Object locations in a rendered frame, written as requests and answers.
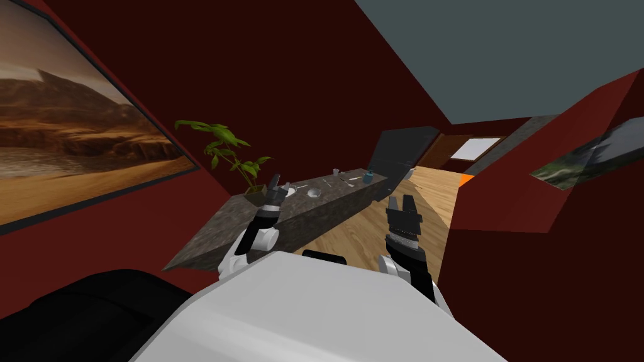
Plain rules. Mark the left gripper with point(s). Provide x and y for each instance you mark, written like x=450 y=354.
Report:
x=274 y=197

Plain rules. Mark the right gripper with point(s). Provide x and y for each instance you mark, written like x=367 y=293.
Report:
x=404 y=223

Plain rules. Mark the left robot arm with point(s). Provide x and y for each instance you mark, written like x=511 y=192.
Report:
x=90 y=317

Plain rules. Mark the white plate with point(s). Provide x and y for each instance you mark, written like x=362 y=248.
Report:
x=290 y=191

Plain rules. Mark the white bowl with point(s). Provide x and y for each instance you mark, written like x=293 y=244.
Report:
x=314 y=193

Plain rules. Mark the blue bottle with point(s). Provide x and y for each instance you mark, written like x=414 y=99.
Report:
x=369 y=177

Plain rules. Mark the green potted plant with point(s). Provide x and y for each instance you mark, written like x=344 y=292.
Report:
x=236 y=156

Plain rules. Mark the dark grey refrigerator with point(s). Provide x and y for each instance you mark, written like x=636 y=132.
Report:
x=402 y=151

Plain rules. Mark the white window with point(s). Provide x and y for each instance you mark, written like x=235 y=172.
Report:
x=475 y=149

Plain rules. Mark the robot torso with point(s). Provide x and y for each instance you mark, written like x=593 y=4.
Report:
x=312 y=311

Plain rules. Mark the grey green landscape picture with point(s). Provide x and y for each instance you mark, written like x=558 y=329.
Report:
x=593 y=153

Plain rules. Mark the brown desert landscape painting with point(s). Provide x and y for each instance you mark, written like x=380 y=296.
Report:
x=65 y=125

